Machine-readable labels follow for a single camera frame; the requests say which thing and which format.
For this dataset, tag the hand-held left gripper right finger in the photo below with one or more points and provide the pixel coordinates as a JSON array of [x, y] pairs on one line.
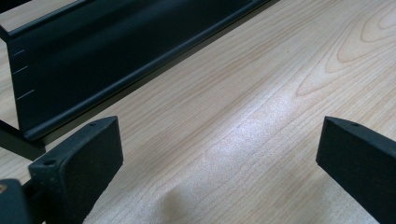
[[358, 161]]

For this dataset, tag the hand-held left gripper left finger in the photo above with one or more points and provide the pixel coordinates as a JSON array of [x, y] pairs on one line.
[[81, 161]]

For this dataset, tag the black metal bar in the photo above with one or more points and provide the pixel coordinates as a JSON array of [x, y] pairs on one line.
[[18, 144]]

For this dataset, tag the black metal rack frame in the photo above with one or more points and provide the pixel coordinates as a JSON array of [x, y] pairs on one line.
[[93, 59]]

